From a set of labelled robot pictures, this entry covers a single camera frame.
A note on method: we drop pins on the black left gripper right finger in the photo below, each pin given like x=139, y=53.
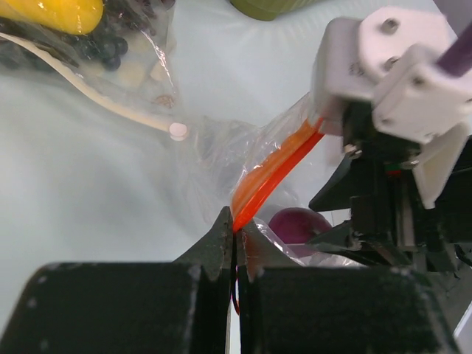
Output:
x=285, y=307

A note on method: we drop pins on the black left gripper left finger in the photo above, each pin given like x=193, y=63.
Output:
x=176, y=307

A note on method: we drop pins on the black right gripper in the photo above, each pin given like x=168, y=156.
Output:
x=389, y=223

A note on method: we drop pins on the purple fake onion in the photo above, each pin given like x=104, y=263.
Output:
x=295, y=226

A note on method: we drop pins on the clear orange-zip plastic bag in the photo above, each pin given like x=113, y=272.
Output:
x=258, y=172

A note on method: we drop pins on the clear bag with grapes pear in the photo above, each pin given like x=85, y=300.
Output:
x=121, y=65

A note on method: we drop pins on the yellow fake pear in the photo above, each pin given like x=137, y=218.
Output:
x=75, y=17

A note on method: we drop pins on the olive green plastic bin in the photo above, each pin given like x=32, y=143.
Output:
x=268, y=10

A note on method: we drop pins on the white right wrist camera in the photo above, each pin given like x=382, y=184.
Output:
x=390, y=59

